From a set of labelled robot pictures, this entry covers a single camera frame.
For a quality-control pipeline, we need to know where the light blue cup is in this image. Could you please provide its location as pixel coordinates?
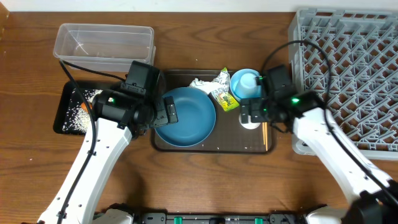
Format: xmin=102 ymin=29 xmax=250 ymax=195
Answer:
xmin=234 ymin=73 xmax=261 ymax=99

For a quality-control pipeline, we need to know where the grey dishwasher rack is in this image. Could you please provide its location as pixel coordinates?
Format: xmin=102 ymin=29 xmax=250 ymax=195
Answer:
xmin=288 ymin=8 xmax=397 ymax=161

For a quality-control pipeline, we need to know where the wooden chopstick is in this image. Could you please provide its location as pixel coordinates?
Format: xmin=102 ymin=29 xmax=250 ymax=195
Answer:
xmin=262 ymin=123 xmax=267 ymax=146
xmin=263 ymin=122 xmax=268 ymax=151

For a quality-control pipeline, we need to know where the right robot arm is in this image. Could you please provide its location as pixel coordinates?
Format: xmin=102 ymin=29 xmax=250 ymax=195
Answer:
xmin=241 ymin=91 xmax=397 ymax=223

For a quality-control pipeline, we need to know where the dark blue plate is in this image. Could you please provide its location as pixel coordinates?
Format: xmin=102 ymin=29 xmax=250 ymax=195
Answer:
xmin=155 ymin=87 xmax=216 ymax=147

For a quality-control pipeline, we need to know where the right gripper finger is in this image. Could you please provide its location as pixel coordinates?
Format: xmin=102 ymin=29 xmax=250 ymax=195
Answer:
xmin=240 ymin=98 xmax=250 ymax=124
xmin=249 ymin=98 xmax=265 ymax=123

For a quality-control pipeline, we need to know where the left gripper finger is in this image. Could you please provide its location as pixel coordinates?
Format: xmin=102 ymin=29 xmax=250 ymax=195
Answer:
xmin=153 ymin=98 xmax=169 ymax=127
xmin=164 ymin=96 xmax=178 ymax=123

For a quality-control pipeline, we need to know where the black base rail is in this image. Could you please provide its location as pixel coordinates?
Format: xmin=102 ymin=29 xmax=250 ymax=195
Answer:
xmin=121 ymin=213 xmax=307 ymax=224

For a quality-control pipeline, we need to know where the crumpled white tissue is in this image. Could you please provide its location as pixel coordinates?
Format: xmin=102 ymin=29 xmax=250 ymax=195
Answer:
xmin=189 ymin=78 xmax=220 ymax=95

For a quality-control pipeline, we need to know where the brown serving tray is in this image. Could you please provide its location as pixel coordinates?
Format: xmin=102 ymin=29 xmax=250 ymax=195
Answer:
xmin=150 ymin=70 xmax=275 ymax=154

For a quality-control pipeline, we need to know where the silver green snack wrapper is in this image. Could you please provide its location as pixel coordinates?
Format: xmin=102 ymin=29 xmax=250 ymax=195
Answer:
xmin=211 ymin=67 xmax=239 ymax=112

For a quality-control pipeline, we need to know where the white pink cup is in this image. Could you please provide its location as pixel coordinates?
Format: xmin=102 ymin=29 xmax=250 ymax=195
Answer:
xmin=238 ymin=114 xmax=262 ymax=129

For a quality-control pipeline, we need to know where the pile of white rice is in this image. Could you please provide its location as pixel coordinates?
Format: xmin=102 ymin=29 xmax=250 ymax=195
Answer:
xmin=62 ymin=88 xmax=91 ymax=135

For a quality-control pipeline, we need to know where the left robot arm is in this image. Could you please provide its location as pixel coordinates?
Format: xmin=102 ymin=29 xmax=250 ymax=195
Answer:
xmin=38 ymin=84 xmax=178 ymax=224

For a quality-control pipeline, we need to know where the clear plastic container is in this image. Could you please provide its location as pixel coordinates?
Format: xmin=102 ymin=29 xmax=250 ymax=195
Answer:
xmin=53 ymin=23 xmax=156 ymax=72

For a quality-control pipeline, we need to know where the orange carrot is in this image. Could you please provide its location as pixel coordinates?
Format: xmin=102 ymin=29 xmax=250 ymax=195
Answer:
xmin=80 ymin=103 xmax=88 ymax=113

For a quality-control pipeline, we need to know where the black rectangular tray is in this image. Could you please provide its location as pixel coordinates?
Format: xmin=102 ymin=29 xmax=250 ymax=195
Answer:
xmin=53 ymin=80 xmax=119 ymax=135

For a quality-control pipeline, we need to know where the light blue bowl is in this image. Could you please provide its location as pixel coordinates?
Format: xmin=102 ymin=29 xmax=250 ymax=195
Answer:
xmin=230 ymin=68 xmax=261 ymax=101

